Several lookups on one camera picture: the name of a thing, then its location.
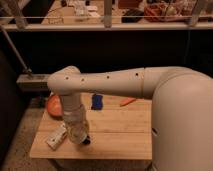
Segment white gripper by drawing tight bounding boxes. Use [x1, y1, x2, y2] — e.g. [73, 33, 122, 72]
[62, 105, 86, 128]

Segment white ceramic cup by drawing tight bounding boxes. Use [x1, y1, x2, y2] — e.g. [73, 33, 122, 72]
[66, 120, 90, 144]

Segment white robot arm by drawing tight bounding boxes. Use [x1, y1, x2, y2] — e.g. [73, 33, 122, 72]
[47, 66, 213, 171]

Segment black eraser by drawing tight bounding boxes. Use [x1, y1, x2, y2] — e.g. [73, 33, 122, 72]
[82, 136, 91, 145]

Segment orange bowl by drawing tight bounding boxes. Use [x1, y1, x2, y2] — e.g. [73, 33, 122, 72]
[46, 94, 62, 118]

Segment blue cloth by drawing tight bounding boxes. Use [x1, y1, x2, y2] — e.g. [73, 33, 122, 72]
[91, 94, 103, 110]

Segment wooden table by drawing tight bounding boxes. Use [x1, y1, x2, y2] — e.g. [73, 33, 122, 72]
[29, 93, 152, 160]

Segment orange carrot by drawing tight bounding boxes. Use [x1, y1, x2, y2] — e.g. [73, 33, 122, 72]
[119, 98, 136, 107]

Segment metal diagonal pole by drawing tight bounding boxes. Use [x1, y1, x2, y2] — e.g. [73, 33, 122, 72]
[0, 25, 32, 77]

